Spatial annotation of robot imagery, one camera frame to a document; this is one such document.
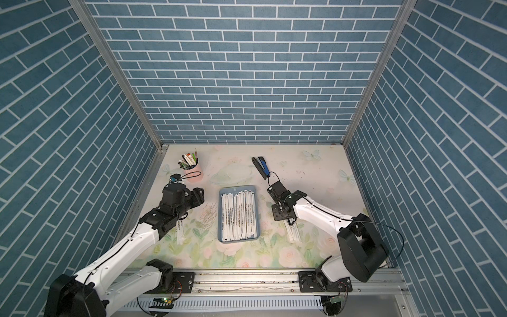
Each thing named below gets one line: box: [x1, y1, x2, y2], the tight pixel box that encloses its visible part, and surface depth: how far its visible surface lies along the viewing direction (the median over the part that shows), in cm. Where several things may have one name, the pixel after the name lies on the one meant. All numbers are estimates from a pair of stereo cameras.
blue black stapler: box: [252, 155, 271, 181], surface depth 110 cm
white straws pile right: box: [283, 219, 302, 245], surface depth 88 cm
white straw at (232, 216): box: [227, 192, 238, 242], surface depth 93 cm
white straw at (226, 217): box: [221, 192, 232, 242], surface depth 93 cm
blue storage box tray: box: [217, 184, 261, 244], surface depth 93 cm
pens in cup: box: [177, 147, 199, 170], surface depth 101 cm
